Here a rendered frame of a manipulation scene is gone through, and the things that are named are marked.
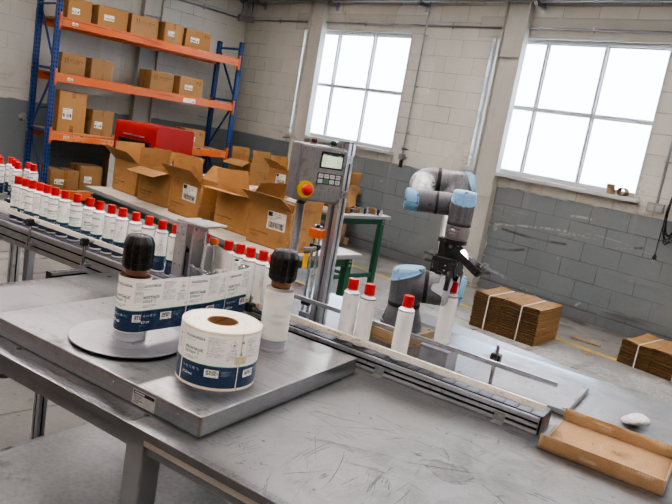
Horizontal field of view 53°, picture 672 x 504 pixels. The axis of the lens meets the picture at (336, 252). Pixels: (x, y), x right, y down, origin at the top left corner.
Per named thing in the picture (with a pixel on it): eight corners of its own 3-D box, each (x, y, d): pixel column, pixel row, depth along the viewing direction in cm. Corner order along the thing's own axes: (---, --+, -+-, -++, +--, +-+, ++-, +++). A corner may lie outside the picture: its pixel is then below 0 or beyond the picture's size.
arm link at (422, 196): (410, 162, 264) (406, 182, 217) (438, 165, 263) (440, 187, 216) (406, 191, 267) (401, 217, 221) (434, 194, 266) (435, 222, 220)
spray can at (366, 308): (348, 344, 216) (359, 282, 212) (356, 341, 220) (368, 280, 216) (362, 349, 213) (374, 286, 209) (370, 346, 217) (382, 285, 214)
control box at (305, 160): (284, 195, 234) (293, 140, 231) (329, 200, 241) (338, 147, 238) (293, 199, 225) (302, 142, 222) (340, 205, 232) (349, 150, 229)
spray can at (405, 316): (385, 358, 209) (398, 294, 205) (393, 354, 213) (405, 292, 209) (400, 363, 206) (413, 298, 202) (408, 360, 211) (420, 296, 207)
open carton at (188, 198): (152, 210, 464) (159, 155, 458) (205, 211, 499) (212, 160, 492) (186, 222, 440) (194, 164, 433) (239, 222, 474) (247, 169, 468)
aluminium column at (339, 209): (307, 327, 242) (338, 140, 230) (314, 326, 246) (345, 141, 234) (317, 331, 240) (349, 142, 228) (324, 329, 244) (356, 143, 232)
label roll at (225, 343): (269, 386, 172) (277, 331, 169) (198, 395, 159) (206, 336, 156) (229, 357, 187) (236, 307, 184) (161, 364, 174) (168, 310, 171)
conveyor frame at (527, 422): (125, 278, 266) (126, 266, 265) (146, 275, 275) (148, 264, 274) (537, 436, 182) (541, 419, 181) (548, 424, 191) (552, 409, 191)
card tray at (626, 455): (537, 447, 175) (540, 433, 174) (562, 420, 197) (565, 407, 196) (662, 496, 160) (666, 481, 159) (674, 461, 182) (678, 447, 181)
